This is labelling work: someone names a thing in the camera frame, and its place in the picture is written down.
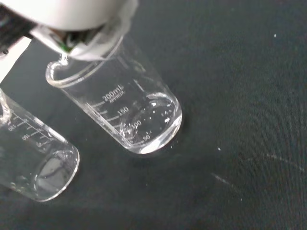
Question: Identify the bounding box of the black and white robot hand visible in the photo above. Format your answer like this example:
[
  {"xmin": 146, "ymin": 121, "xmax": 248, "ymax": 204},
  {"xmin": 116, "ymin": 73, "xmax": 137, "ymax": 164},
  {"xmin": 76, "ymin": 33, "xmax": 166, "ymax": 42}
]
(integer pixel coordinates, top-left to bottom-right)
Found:
[{"xmin": 0, "ymin": 0, "xmax": 140, "ymax": 61}]

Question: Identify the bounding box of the black bench cloth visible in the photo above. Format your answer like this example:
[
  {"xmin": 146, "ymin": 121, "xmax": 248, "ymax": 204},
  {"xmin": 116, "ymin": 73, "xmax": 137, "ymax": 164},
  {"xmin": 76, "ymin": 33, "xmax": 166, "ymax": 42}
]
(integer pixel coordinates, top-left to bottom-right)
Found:
[{"xmin": 0, "ymin": 0, "xmax": 307, "ymax": 230}]

